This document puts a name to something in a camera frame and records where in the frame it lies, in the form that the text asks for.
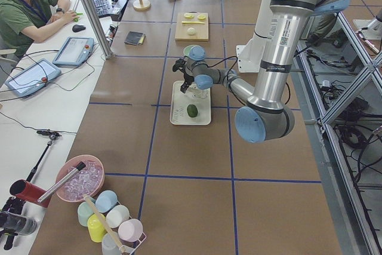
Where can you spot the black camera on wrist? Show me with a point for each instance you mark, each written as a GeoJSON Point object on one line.
{"type": "Point", "coordinates": [179, 65]}

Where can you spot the pink bowl of ice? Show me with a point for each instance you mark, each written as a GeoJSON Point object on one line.
{"type": "Point", "coordinates": [88, 181]}

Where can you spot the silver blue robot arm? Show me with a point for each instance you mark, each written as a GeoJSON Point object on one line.
{"type": "Point", "coordinates": [263, 116]}

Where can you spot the blue cup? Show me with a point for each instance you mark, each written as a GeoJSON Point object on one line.
{"type": "Point", "coordinates": [106, 201]}

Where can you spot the pink cup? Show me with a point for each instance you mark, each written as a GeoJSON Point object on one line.
{"type": "Point", "coordinates": [130, 230]}

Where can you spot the white cup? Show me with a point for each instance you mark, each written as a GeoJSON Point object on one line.
{"type": "Point", "coordinates": [117, 215]}

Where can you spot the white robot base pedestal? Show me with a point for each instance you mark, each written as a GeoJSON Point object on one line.
{"type": "Point", "coordinates": [250, 55]}

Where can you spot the blue teach pendant tablet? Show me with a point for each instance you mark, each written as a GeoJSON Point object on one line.
{"type": "Point", "coordinates": [33, 78]}
{"type": "Point", "coordinates": [74, 51]}

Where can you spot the yellow sponge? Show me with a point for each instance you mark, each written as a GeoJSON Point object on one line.
{"type": "Point", "coordinates": [143, 37]}

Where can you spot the man in green shirt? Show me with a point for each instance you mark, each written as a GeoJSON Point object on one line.
{"type": "Point", "coordinates": [24, 22]}

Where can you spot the grey cup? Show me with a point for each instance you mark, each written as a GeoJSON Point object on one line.
{"type": "Point", "coordinates": [108, 246]}

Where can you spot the wooden cutting board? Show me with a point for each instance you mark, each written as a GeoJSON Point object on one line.
{"type": "Point", "coordinates": [202, 30]}

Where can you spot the black keyboard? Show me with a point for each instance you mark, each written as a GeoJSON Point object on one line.
{"type": "Point", "coordinates": [103, 7]}

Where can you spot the green cup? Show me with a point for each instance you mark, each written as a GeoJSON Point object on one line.
{"type": "Point", "coordinates": [84, 212]}

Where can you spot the white steamed bun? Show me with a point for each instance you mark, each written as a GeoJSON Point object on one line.
{"type": "Point", "coordinates": [191, 31]}

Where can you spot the wooden rack handle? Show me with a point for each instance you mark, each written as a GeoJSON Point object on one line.
{"type": "Point", "coordinates": [122, 248]}

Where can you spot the black selfie stick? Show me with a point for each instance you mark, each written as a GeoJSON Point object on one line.
{"type": "Point", "coordinates": [53, 136]}

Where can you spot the aluminium frame post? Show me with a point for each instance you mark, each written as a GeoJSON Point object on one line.
{"type": "Point", "coordinates": [97, 27]}

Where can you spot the light green bowl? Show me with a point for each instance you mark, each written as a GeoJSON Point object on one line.
{"type": "Point", "coordinates": [187, 49]}

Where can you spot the lemon slice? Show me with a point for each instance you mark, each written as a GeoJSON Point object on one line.
{"type": "Point", "coordinates": [188, 15]}
{"type": "Point", "coordinates": [201, 16]}

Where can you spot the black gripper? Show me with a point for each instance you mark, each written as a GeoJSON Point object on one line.
{"type": "Point", "coordinates": [188, 77]}

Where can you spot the white bear tray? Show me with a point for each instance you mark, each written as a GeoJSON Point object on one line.
{"type": "Point", "coordinates": [193, 95]}

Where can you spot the yellow cup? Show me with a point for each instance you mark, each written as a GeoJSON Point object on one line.
{"type": "Point", "coordinates": [96, 229]}

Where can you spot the black computer mouse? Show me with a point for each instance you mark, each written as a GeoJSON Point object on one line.
{"type": "Point", "coordinates": [78, 27]}

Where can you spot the black tripod camera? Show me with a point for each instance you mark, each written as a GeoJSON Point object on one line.
{"type": "Point", "coordinates": [13, 223]}

